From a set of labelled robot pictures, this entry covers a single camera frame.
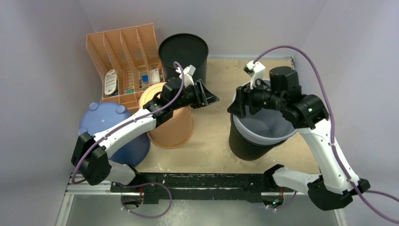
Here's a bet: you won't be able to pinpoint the white oval package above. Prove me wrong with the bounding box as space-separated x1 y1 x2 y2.
104 69 118 96

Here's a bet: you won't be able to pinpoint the orange plastic bucket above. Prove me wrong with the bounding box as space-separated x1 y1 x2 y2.
138 82 194 149

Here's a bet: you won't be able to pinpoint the dark navy cylindrical bin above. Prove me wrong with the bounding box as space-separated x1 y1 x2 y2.
158 33 209 83

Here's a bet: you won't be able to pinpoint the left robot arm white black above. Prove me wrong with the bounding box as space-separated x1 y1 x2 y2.
71 78 219 193

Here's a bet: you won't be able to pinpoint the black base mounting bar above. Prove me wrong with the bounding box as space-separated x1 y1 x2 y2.
111 169 295 205

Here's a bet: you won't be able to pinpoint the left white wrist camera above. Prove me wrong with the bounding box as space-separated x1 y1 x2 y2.
183 65 196 87

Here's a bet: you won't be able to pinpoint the large blue plastic bucket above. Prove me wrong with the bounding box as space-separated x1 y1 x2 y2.
78 102 151 168

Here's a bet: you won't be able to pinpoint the orange plastic file organizer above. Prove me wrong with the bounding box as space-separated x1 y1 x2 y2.
86 24 165 113

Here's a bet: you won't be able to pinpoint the small boxes in organizer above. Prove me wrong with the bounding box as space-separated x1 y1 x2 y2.
122 67 164 94

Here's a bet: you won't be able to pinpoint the grey plastic bucket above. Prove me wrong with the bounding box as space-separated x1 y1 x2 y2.
232 106 297 145

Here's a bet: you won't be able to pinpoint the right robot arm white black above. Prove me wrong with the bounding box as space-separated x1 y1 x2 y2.
227 63 370 211

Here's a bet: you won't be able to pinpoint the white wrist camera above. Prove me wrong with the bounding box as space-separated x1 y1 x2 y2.
243 61 266 89
183 65 196 87

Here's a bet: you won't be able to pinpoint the black ribbed bin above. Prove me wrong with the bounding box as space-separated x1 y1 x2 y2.
229 115 286 161

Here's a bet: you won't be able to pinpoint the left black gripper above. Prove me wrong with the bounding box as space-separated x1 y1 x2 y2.
171 81 218 111

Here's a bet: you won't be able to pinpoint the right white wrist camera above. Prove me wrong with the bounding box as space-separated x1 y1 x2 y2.
243 61 266 89

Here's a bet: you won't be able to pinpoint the aluminium frame rail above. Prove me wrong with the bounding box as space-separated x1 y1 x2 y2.
64 173 340 197

